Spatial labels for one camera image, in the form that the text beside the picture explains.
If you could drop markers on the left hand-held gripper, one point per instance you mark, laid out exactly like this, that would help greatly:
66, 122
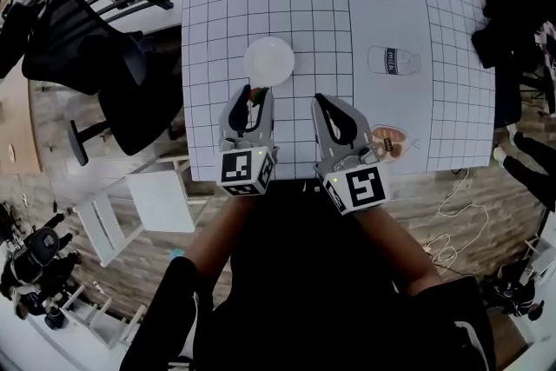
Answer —
236, 167

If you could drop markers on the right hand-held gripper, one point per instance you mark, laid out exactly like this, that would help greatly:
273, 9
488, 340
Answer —
362, 187

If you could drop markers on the red strawberry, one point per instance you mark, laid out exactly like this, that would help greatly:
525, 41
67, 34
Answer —
258, 95

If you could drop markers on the white round plate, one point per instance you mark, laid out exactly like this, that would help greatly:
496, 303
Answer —
269, 61

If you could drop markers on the person's right forearm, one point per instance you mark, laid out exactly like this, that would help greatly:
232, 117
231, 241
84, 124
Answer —
395, 252

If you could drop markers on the person's left forearm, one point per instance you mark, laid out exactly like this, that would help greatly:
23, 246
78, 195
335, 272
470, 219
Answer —
217, 243

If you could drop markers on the white wooden chair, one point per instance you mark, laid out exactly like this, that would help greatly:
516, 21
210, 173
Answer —
160, 195

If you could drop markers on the white grid tablecloth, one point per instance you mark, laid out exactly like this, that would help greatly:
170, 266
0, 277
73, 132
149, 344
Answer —
304, 13

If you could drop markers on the black mesh office chair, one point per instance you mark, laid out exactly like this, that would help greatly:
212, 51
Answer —
108, 74

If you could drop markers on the blue cloth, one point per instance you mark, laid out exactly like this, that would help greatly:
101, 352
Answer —
177, 253

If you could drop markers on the person's black clothing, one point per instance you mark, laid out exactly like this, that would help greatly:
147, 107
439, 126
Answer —
304, 295

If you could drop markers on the black jacket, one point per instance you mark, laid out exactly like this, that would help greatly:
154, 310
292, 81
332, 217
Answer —
508, 52

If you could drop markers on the patterned fabric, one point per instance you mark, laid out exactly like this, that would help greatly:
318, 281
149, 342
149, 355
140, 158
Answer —
547, 48

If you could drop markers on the light wooden desk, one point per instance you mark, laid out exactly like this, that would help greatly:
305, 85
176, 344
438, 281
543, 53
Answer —
15, 117

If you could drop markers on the white round coaster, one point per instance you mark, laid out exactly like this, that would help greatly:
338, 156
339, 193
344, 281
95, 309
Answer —
11, 152

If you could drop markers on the white shelf rack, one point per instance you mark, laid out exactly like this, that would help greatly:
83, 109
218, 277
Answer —
104, 317

